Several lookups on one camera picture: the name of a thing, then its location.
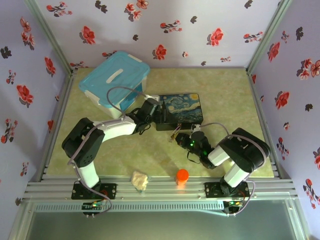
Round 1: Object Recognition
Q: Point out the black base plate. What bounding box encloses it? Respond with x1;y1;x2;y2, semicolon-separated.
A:
204;181;251;199
71;183;118;200

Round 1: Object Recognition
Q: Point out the aluminium corner post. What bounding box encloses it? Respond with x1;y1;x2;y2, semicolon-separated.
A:
23;0;75;76
246;0;293;76

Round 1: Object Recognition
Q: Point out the right small circuit board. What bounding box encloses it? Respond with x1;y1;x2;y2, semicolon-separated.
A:
224;199;245;208

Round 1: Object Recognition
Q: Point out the blue lid plastic storage box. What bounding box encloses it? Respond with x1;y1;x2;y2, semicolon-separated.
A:
78;51;151;119

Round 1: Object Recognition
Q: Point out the left aluminium corner post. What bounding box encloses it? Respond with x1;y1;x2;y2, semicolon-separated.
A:
23;0;75;76

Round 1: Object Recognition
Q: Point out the right aluminium corner post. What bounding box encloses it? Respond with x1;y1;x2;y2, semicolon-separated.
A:
246;0;293;76

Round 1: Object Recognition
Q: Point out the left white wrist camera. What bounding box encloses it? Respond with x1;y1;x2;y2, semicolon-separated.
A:
144;93;161;103

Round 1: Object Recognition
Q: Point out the aluminium frame rail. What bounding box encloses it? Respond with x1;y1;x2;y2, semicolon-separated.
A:
23;174;300;201

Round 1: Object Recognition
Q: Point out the left small circuit board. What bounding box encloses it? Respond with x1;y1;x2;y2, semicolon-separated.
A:
82;201;106;210

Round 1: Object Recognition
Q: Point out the small brass padlock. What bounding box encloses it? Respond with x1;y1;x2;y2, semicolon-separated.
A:
169;123;182;143

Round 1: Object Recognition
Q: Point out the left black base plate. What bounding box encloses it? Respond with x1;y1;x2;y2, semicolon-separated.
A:
71;183;118;200

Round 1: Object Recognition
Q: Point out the crumpled beige paper ball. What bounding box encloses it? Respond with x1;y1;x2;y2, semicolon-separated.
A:
131;170;149;194

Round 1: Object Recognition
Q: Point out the small circuit board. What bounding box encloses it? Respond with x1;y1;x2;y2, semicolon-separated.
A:
224;199;245;208
82;201;106;210

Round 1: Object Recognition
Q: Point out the left grey arm cable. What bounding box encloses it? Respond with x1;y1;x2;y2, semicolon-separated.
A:
67;86;148;216

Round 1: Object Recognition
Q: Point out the starry night tin box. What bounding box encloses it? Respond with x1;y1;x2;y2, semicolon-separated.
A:
155;93;204;132

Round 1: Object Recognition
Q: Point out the grey slotted cable duct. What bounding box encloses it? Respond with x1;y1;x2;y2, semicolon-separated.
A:
33;201;226;213

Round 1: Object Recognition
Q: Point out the orange capped bottle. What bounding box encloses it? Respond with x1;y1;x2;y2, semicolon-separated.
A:
176;168;190;190

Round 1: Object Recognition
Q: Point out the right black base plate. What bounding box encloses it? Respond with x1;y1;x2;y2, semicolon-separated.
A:
204;181;251;199

